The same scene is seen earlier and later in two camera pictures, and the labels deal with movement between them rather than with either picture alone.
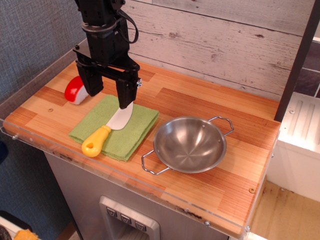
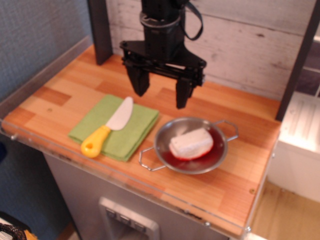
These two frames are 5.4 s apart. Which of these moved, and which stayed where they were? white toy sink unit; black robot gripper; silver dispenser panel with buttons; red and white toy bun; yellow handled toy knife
Moved: black robot gripper; red and white toy bun
Stayed: silver dispenser panel with buttons; white toy sink unit; yellow handled toy knife
